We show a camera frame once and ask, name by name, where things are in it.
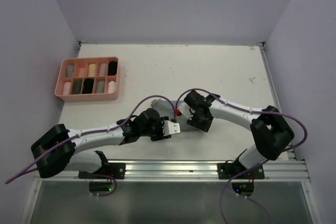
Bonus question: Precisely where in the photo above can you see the grey striped underwear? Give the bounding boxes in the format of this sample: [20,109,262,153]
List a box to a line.
[151,99,199,132]

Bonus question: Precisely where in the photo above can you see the beige navy-trimmed underwear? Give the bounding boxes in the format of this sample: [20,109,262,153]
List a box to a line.
[88,63,97,77]

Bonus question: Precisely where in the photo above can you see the plain grey underwear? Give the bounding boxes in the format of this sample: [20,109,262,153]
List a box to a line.
[66,65,75,78]

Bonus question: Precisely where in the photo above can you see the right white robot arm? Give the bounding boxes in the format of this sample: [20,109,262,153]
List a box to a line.
[178,90,295,178]

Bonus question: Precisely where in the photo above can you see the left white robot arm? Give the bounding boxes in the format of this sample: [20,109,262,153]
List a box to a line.
[31,108,180,178]

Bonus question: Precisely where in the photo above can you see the white rolled cloth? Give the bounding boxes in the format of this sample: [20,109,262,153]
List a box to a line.
[107,81,117,93]

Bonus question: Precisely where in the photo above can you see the grey rolled cloth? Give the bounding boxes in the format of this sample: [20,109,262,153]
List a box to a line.
[96,80,105,93]

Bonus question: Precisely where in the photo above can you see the black rolled cloth back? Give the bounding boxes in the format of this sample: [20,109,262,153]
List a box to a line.
[108,61,118,76]

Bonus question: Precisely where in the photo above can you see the black rolled cloth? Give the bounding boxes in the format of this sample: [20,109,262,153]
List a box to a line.
[108,61,118,76]
[82,78,94,94]

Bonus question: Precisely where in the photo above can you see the beige rolled cloth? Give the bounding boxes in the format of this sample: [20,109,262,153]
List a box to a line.
[98,63,108,77]

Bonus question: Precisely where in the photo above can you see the black rolled cloth front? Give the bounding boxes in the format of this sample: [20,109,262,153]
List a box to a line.
[82,78,94,94]

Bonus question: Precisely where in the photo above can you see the olive rolled cloth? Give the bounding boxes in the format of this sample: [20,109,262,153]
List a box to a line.
[71,80,82,94]

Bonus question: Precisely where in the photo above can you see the pink divided storage tray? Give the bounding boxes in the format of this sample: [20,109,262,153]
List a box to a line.
[55,57,121,102]

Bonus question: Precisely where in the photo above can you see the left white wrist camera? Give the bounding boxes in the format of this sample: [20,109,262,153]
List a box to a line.
[163,120,181,136]

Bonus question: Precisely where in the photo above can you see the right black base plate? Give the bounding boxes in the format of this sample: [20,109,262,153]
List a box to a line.
[217,160,265,180]

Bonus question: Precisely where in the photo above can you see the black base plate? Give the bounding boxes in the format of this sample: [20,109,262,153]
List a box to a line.
[78,163,126,179]
[217,160,265,180]

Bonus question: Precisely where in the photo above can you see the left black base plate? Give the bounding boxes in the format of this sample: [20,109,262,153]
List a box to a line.
[78,163,126,179]

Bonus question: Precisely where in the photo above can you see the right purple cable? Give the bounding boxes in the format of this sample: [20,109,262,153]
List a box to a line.
[175,88,308,224]

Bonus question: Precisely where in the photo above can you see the aluminium mounting rail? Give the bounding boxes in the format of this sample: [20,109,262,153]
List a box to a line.
[33,158,311,183]

